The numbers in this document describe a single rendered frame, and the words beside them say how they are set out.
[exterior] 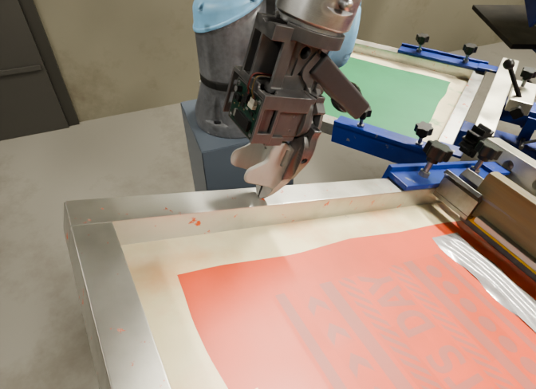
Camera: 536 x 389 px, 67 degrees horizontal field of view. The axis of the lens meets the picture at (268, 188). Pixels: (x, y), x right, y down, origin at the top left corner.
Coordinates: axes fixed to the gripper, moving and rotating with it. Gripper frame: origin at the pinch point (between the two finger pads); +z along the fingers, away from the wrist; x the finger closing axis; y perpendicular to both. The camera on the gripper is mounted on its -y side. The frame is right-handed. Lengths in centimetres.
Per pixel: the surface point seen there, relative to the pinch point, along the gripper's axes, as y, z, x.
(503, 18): -166, -24, -79
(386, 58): -95, 0, -72
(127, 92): -54, 99, -243
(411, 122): -75, 8, -36
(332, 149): -157, 80, -134
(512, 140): -98, 3, -17
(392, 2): -242, -6, -214
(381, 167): -173, 75, -104
